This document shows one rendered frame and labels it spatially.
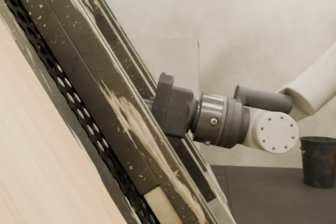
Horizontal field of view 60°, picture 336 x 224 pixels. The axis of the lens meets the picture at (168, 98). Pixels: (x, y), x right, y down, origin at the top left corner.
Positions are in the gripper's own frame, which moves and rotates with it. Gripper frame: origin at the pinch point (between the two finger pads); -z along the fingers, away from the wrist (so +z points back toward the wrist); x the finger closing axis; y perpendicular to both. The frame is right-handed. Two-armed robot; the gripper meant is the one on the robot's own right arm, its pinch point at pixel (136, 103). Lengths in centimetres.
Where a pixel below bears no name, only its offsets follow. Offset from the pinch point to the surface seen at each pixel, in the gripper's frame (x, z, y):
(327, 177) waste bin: -66, 227, -353
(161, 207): -13.5, 8.0, 9.5
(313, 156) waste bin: -42, 204, -357
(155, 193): -11.7, 6.7, 9.5
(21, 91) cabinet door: 0.7, -5.6, 27.9
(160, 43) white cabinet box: 66, -34, -349
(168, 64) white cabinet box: 39, -17, -348
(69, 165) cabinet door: -4.6, -0.5, 27.6
